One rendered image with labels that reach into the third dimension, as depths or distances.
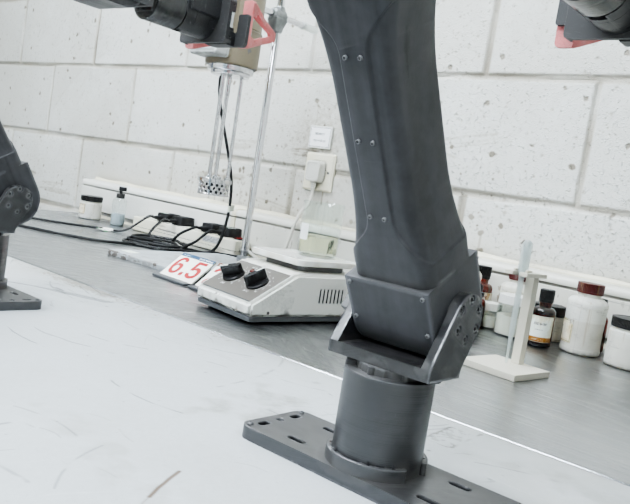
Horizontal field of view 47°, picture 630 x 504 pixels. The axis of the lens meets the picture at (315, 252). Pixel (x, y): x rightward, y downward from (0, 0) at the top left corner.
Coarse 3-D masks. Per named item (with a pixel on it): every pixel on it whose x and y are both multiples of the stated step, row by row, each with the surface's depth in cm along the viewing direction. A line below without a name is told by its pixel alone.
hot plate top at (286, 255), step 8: (256, 248) 106; (264, 248) 107; (272, 248) 109; (280, 248) 111; (272, 256) 103; (280, 256) 102; (288, 256) 101; (296, 256) 103; (304, 256) 105; (296, 264) 100; (304, 264) 99; (312, 264) 100; (320, 264) 101; (328, 264) 102; (336, 264) 103; (344, 264) 104; (352, 264) 105
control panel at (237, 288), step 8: (248, 264) 105; (248, 272) 103; (272, 272) 101; (280, 272) 100; (208, 280) 103; (216, 280) 103; (224, 280) 102; (240, 280) 101; (272, 280) 98; (280, 280) 98; (216, 288) 100; (224, 288) 100; (232, 288) 99; (240, 288) 99; (264, 288) 97; (240, 296) 96; (248, 296) 96; (256, 296) 95
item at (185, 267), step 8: (184, 256) 125; (176, 264) 124; (184, 264) 123; (192, 264) 122; (200, 264) 122; (208, 264) 121; (168, 272) 123; (176, 272) 122; (184, 272) 121; (192, 272) 120; (200, 272) 119; (192, 280) 118
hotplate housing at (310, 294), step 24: (264, 264) 104; (288, 264) 103; (288, 288) 98; (312, 288) 100; (336, 288) 103; (240, 312) 96; (264, 312) 96; (288, 312) 98; (312, 312) 101; (336, 312) 104
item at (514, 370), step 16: (512, 272) 90; (528, 272) 89; (528, 288) 92; (528, 304) 92; (528, 320) 92; (528, 336) 93; (512, 352) 93; (480, 368) 89; (496, 368) 88; (512, 368) 89; (528, 368) 91
